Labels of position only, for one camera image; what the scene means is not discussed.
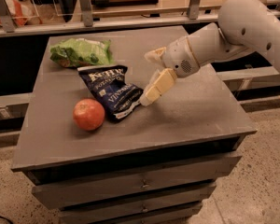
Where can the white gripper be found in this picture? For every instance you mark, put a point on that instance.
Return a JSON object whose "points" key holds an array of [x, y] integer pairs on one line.
{"points": [[178, 59]]}

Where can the blue chip bag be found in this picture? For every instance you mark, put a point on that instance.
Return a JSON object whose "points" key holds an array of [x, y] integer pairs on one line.
{"points": [[107, 85]]}

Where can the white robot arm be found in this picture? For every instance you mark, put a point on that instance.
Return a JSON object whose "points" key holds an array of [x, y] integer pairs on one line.
{"points": [[242, 27]]}

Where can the red apple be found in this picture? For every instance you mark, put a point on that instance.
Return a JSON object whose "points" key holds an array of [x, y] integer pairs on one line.
{"points": [[88, 114]]}

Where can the green chip bag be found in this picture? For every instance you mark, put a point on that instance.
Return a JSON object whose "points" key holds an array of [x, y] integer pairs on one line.
{"points": [[78, 52]]}

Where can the orange white bag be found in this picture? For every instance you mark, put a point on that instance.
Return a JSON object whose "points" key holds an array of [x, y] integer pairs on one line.
{"points": [[14, 11]]}

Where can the grey drawer cabinet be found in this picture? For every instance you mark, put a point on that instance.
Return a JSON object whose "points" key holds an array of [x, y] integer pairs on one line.
{"points": [[180, 145]]}

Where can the top drawer knob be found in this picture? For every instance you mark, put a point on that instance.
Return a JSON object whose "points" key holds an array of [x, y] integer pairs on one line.
{"points": [[145, 184]]}

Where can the drawer knob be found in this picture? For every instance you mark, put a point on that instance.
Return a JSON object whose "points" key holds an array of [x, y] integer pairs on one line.
{"points": [[144, 209], [145, 184]]}

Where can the metal railing frame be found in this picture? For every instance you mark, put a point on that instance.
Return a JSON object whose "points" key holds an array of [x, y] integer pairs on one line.
{"points": [[48, 19]]}

